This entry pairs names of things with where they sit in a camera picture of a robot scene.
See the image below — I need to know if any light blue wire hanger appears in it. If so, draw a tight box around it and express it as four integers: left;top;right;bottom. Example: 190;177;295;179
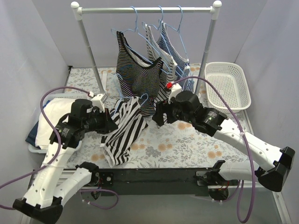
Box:
113;73;149;106

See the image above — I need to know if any wide black white striped tank top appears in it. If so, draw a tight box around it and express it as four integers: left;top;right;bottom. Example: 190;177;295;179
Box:
100;97;148;168

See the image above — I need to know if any white plastic basket left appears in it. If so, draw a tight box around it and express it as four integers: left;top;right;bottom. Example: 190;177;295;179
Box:
26;93;89;154

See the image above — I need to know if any silver white clothes rack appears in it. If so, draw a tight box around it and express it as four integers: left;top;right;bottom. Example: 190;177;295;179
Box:
71;0;222;94

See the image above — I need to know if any white black thin striped tank top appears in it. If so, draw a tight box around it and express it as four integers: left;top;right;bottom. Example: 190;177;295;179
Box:
144;24;178;103

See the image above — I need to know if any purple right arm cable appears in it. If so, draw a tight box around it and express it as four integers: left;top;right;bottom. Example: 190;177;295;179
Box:
172;76;256;224

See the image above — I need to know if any floral patterned table mat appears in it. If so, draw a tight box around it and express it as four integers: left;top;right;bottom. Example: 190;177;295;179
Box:
66;67;249;169

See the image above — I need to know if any blue denim garment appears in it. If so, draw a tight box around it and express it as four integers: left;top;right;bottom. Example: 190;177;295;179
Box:
25;112;53;149

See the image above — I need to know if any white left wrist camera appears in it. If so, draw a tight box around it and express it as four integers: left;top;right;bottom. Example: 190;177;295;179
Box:
91;93;108;112

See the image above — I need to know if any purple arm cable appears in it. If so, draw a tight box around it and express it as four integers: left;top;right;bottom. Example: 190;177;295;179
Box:
0;86;119;210
172;76;256;224

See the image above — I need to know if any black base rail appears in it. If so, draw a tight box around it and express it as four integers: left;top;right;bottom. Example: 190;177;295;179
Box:
63;167;236;197

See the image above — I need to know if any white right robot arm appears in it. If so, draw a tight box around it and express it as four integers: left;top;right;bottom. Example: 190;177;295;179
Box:
152;91;295;192

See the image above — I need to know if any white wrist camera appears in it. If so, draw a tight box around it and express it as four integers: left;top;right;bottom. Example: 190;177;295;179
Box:
165;82;182;104
91;93;108;112

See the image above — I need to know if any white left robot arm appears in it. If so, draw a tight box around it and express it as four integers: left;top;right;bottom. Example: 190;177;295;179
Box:
13;97;118;224

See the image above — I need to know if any white perforated plastic basket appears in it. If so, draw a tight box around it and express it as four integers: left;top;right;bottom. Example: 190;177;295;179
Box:
205;62;251;113

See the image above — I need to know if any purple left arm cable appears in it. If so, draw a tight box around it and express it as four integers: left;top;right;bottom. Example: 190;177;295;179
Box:
0;86;119;210

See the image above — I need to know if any blue white striped tank top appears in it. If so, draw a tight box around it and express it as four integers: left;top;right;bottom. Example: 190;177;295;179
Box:
157;23;190;80

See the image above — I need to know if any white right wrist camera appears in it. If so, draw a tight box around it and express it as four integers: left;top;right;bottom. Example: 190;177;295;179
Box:
165;82;182;104

